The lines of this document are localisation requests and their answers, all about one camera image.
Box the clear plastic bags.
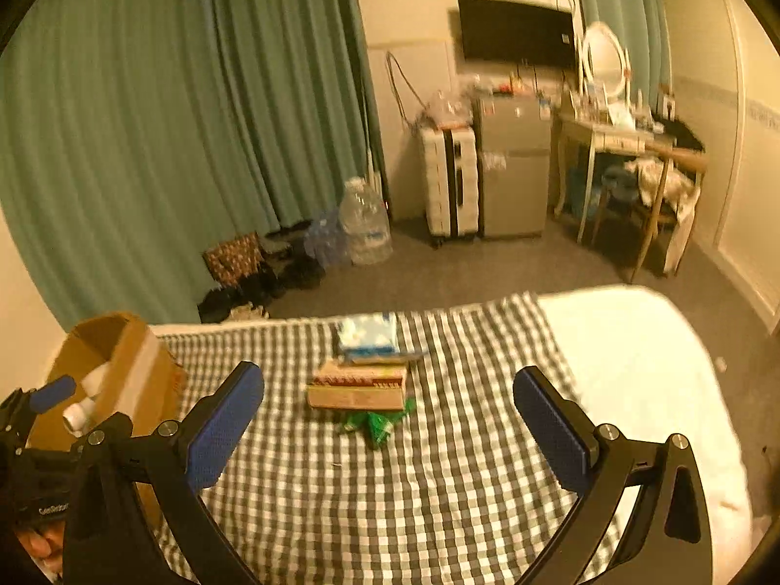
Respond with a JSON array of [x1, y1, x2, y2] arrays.
[[420, 88, 476, 132]]

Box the person's left hand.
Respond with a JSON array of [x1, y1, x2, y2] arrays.
[[15, 524, 67, 581]]

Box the black wall television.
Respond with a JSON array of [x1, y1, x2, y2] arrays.
[[457, 0, 577, 70]]

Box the large clear water bottle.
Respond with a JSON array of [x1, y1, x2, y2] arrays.
[[338, 176, 393, 267]]

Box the white dressing table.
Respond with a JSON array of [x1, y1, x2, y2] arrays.
[[551, 103, 677, 245]]

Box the green toy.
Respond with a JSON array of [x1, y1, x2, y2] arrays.
[[338, 399, 418, 449]]

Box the white suitcase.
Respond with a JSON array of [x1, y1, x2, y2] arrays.
[[419, 125, 480, 250]]

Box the thin dark notebook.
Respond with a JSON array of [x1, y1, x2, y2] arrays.
[[338, 347, 430, 367]]

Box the white bed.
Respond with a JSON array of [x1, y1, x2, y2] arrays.
[[536, 285, 755, 585]]

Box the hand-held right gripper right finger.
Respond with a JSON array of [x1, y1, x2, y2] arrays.
[[513, 366, 715, 585]]

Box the wooden chair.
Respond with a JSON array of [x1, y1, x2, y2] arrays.
[[594, 146, 709, 284]]

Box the oval white mirror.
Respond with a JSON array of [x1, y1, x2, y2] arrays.
[[579, 21, 630, 102]]

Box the pile of black shoes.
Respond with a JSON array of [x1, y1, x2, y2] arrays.
[[198, 225, 327, 324]]

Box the light clothes on chair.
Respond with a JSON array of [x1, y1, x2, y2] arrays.
[[627, 155, 702, 220]]

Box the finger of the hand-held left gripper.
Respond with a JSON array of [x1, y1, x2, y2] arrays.
[[27, 374, 79, 415]]

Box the grey mini fridge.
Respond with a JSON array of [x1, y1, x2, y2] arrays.
[[472, 94, 553, 240]]

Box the wide green curtain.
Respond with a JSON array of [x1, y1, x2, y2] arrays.
[[0, 0, 388, 330]]

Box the brown patterned bag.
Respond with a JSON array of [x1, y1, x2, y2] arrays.
[[203, 232, 264, 287]]

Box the white tube bottle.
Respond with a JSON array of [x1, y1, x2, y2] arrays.
[[61, 399, 98, 440]]

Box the brown printed carton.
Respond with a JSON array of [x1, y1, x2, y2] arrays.
[[306, 358, 409, 412]]

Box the blue tissue pack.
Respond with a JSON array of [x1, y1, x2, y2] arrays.
[[335, 312, 400, 357]]

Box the crushed blue water bottle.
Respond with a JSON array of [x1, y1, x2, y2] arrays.
[[303, 210, 352, 269]]

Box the cardboard box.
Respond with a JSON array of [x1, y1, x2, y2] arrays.
[[27, 312, 187, 531]]

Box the checkered blanket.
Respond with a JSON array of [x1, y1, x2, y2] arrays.
[[149, 292, 623, 585]]

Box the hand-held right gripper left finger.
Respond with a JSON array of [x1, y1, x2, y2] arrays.
[[64, 361, 266, 585]]

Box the narrow green curtain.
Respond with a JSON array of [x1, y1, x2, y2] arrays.
[[573, 0, 671, 94]]

